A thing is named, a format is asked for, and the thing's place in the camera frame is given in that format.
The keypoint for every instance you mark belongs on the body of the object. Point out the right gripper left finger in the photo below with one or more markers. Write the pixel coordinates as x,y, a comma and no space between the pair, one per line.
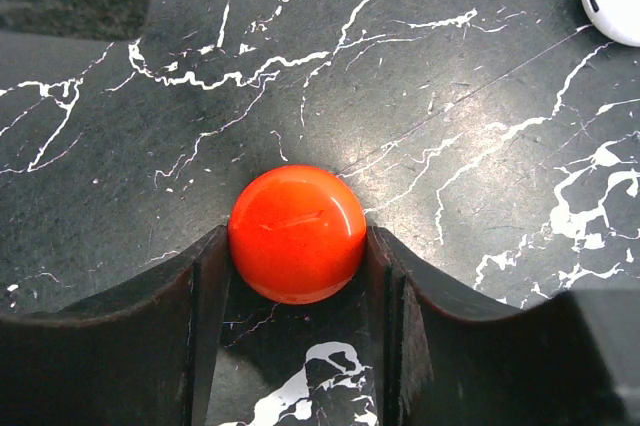
140,353

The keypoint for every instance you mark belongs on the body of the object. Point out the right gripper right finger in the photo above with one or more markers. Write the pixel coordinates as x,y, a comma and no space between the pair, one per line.
445,354

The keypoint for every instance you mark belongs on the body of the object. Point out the red earbud charging case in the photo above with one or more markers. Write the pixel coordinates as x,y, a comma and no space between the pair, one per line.
297,234

